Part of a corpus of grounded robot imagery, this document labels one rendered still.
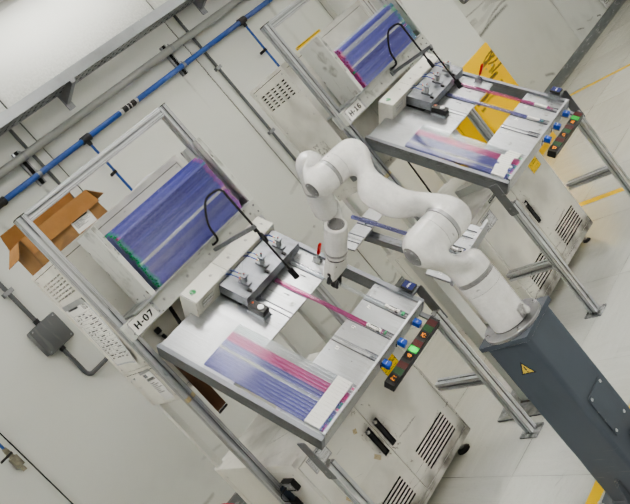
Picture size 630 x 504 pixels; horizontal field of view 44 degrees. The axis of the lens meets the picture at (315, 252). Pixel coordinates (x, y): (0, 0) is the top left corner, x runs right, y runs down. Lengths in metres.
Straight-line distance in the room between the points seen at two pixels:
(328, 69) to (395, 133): 0.43
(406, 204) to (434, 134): 1.44
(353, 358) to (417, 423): 0.58
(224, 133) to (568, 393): 3.24
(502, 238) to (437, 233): 1.62
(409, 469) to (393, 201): 1.30
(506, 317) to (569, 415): 0.36
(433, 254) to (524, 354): 0.41
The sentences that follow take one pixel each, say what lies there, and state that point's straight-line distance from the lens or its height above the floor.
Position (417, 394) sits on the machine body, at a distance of 3.27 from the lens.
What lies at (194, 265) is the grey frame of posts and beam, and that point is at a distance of 3.02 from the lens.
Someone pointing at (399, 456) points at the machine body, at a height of 0.27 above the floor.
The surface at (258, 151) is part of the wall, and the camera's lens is 5.15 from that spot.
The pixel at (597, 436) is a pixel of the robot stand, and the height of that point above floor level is 0.30.
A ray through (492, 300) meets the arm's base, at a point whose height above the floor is 0.82.
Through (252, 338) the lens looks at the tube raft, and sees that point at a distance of 2.85.
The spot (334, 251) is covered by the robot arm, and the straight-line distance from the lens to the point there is 2.81.
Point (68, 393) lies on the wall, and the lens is 4.33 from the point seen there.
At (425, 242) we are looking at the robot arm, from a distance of 2.19.
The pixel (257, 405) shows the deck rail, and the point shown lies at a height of 0.91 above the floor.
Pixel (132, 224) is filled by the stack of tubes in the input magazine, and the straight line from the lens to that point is 2.94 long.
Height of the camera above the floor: 1.68
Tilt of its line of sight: 11 degrees down
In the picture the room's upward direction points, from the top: 41 degrees counter-clockwise
